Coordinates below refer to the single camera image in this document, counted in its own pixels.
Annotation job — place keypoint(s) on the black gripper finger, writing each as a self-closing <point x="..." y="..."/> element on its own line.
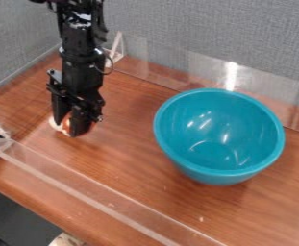
<point x="61" y="107"/>
<point x="80" y="121"/>

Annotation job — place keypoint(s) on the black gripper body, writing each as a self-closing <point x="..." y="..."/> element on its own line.
<point x="79" y="80"/>

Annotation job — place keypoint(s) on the clear acrylic back barrier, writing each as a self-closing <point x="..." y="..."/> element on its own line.
<point x="179" y="69"/>

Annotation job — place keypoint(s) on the toy mushroom brown cap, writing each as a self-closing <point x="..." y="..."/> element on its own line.
<point x="64" y="126"/>

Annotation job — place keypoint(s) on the clear acrylic corner bracket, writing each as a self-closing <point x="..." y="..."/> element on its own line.
<point x="116" y="50"/>

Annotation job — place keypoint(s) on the blue plastic bowl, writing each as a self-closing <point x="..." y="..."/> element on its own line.
<point x="220" y="135"/>

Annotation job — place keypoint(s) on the clear acrylic barrier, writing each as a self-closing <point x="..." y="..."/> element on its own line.
<point x="84" y="207"/>
<point x="179" y="69"/>

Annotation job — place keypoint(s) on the clear acrylic front barrier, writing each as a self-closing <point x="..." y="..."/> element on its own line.
<point x="84" y="207"/>

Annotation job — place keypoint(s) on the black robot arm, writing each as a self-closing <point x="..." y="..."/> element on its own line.
<point x="80" y="26"/>

